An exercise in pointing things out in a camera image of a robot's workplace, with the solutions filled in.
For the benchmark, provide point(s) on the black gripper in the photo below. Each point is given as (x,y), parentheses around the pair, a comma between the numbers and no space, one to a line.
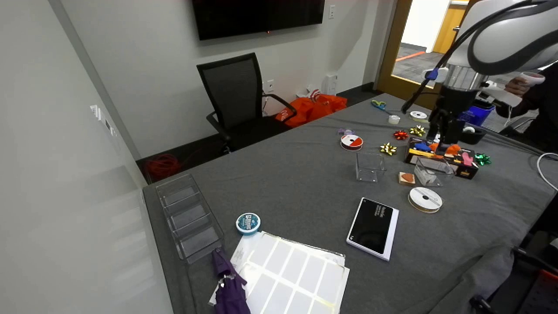
(454,106)

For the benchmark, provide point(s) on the wooden heart stamp block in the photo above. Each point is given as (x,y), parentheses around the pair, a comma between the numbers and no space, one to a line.
(407,178)

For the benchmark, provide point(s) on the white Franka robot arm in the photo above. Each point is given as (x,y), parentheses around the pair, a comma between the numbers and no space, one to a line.
(511,35)

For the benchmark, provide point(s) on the orange block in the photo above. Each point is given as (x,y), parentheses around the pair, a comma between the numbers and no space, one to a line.
(454,150)

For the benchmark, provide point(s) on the yellow bar block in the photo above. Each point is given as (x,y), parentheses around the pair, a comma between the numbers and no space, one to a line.
(421,153)

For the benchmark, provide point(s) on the pink block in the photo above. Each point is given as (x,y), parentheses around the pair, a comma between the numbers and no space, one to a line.
(468,159)

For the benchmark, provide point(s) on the black tray of blocks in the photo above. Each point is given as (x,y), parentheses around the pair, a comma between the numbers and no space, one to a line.
(466,171)

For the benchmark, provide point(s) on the clear plastic compartment tray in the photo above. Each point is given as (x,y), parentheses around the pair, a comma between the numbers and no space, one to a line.
(187,220)

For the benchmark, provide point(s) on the yellow gift bow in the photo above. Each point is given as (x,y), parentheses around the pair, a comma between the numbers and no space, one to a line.
(417,131)
(388,148)

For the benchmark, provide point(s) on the black bowl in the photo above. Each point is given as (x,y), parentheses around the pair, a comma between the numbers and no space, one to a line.
(473,136)

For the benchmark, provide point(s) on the small white tape roll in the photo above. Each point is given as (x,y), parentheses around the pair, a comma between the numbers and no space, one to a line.
(417,113)

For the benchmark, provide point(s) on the blue box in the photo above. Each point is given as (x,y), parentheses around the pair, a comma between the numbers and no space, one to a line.
(480,113)

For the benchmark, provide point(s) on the clear tape dispenser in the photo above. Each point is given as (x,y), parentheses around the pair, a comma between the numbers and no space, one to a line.
(433,172)

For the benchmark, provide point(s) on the green gift bow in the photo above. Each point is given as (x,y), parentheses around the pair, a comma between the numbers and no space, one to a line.
(482,157)

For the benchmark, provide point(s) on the red gift bow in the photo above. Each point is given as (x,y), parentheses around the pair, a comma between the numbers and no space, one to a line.
(400,134)

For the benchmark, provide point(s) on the small white cup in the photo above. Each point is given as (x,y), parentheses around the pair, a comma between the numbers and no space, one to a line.
(395,118)

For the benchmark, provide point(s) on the white ribbon spool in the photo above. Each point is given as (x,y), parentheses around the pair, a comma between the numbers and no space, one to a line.
(426,199)

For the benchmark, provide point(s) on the blue green marker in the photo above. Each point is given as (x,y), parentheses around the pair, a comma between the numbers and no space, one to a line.
(381,104)

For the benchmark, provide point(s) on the small clear acrylic box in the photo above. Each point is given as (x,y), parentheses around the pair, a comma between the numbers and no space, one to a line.
(367,167)

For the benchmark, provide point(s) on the red and white round disc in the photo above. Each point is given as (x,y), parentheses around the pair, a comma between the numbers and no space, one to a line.
(351,139)

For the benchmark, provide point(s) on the person in dark clothing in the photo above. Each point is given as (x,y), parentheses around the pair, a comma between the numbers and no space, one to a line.
(543,110)

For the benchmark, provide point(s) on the black box with white border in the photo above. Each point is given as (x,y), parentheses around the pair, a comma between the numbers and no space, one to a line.
(374,227)

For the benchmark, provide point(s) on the orange bag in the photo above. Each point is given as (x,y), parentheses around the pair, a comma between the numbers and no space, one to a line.
(311,108)

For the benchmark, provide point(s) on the grey tablecloth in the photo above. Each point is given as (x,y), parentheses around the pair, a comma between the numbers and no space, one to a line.
(302,192)

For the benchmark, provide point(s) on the white label sheets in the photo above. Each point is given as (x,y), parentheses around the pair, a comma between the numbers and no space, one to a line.
(290,275)

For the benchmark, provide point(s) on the black office chair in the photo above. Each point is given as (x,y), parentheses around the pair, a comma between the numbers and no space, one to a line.
(238,96)

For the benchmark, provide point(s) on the blue tape roll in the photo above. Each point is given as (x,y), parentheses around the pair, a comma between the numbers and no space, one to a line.
(248,221)

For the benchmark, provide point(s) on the purple cloth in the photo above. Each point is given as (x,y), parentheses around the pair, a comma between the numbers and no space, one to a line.
(229,288)

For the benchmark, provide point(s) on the red bag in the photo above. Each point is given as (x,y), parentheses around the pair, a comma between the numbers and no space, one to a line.
(161,165)

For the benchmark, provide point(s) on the wooden door frame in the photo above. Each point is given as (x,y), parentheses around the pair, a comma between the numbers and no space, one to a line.
(388,52)

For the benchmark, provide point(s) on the white wall outlet box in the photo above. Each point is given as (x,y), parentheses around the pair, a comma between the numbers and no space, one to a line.
(332,82)

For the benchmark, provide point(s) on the black chair frame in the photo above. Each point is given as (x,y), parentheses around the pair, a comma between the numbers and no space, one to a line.
(524,279)

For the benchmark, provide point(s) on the black wall television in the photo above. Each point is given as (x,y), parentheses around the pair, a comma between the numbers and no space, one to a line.
(255,15)

